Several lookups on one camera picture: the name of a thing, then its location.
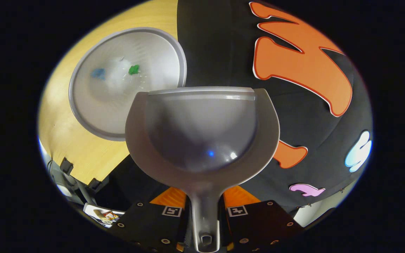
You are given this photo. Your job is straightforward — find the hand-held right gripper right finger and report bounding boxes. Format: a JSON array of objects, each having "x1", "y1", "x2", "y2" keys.
[{"x1": 222, "y1": 186, "x2": 305, "y2": 253}]

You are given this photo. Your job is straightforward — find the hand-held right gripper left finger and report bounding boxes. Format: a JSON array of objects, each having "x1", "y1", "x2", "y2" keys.
[{"x1": 110, "y1": 187, "x2": 191, "y2": 253}]

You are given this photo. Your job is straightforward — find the grey dustpan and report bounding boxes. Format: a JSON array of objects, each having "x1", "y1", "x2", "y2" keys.
[{"x1": 125, "y1": 86, "x2": 281, "y2": 253}]

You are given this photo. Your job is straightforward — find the white ribbed garbage bin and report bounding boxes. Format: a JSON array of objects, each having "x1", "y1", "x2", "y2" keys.
[{"x1": 69, "y1": 27, "x2": 187, "y2": 142}]

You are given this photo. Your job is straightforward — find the wooden desktop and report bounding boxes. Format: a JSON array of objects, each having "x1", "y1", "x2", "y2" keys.
[{"x1": 38, "y1": 0, "x2": 179, "y2": 186}]

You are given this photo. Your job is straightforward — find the white printed box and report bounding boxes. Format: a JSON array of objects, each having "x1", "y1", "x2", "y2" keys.
[{"x1": 83, "y1": 203, "x2": 126, "y2": 228}]

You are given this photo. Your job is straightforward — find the black desk clamp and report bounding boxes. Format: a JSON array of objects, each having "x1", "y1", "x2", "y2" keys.
[
  {"x1": 59, "y1": 157, "x2": 73, "y2": 175},
  {"x1": 88, "y1": 177, "x2": 110, "y2": 192}
]

